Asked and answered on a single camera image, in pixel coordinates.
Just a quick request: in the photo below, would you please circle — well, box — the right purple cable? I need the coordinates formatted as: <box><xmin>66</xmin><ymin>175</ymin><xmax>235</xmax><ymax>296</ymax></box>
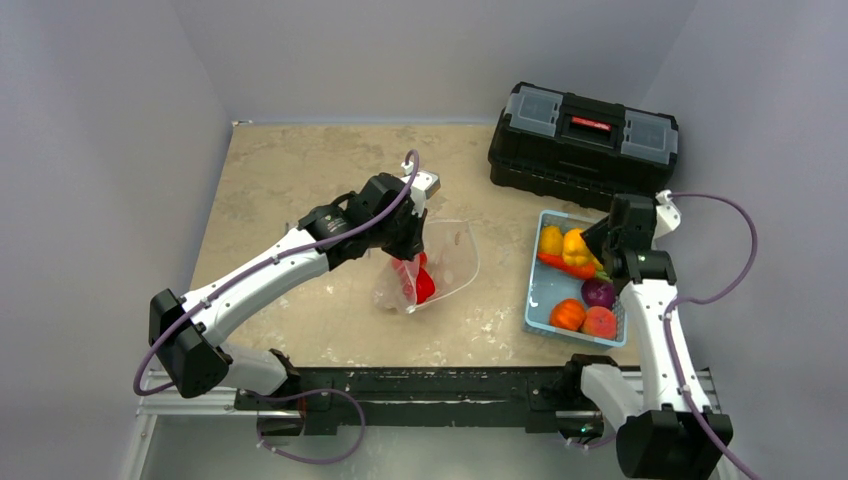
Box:
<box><xmin>662</xmin><ymin>192</ymin><xmax>763</xmax><ymax>480</ymax></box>

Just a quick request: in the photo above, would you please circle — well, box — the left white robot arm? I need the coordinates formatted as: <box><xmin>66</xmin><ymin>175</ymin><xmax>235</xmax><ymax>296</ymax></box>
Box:
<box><xmin>149</xmin><ymin>171</ymin><xmax>440</xmax><ymax>409</ymax></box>

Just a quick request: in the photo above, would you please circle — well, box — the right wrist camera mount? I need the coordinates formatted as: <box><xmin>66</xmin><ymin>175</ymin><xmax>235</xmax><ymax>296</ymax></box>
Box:
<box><xmin>653</xmin><ymin>190</ymin><xmax>681</xmax><ymax>240</ymax></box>

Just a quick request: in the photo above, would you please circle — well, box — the light blue plastic basket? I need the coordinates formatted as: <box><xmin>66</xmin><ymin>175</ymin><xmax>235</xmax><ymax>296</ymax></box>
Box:
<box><xmin>522</xmin><ymin>247</ymin><xmax>628</xmax><ymax>349</ymax></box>

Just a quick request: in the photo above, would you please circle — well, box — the orange carrot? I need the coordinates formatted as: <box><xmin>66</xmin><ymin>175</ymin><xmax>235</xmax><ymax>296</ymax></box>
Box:
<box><xmin>536</xmin><ymin>253</ymin><xmax>597</xmax><ymax>280</ymax></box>

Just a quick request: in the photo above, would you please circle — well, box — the black toolbox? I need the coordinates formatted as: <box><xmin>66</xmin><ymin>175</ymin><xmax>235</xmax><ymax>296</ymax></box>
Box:
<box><xmin>488</xmin><ymin>82</ymin><xmax>679</xmax><ymax>211</ymax></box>

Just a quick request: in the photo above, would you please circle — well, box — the peach fruit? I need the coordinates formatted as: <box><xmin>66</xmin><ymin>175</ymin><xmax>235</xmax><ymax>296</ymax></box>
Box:
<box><xmin>580</xmin><ymin>306</ymin><xmax>618</xmax><ymax>340</ymax></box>

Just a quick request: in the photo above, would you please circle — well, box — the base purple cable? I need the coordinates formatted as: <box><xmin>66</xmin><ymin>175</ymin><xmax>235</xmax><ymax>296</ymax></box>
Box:
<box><xmin>255</xmin><ymin>386</ymin><xmax>369</xmax><ymax>466</ymax></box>

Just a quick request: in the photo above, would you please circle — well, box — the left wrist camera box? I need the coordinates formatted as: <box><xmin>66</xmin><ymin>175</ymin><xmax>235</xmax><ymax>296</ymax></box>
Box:
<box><xmin>401</xmin><ymin>167</ymin><xmax>441</xmax><ymax>218</ymax></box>

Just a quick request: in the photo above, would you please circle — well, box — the red bell pepper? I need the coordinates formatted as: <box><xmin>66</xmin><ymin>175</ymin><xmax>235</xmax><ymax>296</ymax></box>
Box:
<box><xmin>414</xmin><ymin>266</ymin><xmax>436</xmax><ymax>305</ymax></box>

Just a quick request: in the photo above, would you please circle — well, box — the purple red onion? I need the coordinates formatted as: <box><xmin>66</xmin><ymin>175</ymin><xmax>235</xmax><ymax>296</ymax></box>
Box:
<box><xmin>580</xmin><ymin>278</ymin><xmax>616</xmax><ymax>310</ymax></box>

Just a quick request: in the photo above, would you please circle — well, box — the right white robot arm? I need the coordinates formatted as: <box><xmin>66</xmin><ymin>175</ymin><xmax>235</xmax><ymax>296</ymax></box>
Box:
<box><xmin>561</xmin><ymin>190</ymin><xmax>733</xmax><ymax>479</ymax></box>

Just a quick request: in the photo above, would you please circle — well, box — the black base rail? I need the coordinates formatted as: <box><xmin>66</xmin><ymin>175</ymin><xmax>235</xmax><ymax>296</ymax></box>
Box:
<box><xmin>234</xmin><ymin>366</ymin><xmax>605</xmax><ymax>439</ymax></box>

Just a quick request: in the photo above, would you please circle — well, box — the red apple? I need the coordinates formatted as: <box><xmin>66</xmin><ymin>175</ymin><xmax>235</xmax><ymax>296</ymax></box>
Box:
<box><xmin>391</xmin><ymin>253</ymin><xmax>428</xmax><ymax>296</ymax></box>

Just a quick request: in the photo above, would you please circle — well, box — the yellow bell pepper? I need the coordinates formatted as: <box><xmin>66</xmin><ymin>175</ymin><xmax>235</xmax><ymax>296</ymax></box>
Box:
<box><xmin>561</xmin><ymin>228</ymin><xmax>600</xmax><ymax>267</ymax></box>

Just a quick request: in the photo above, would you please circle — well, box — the clear zip top bag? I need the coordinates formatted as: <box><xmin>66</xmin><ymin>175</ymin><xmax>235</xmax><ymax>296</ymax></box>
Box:
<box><xmin>372</xmin><ymin>219</ymin><xmax>480</xmax><ymax>314</ymax></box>

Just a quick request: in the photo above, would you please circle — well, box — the yellow lemon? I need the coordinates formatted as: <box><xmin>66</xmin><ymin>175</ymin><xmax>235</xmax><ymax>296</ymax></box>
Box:
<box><xmin>538</xmin><ymin>225</ymin><xmax>564</xmax><ymax>257</ymax></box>

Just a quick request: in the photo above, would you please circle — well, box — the orange mini pumpkin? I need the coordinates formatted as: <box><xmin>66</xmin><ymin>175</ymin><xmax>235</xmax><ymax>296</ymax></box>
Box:
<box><xmin>549</xmin><ymin>298</ymin><xmax>587</xmax><ymax>332</ymax></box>

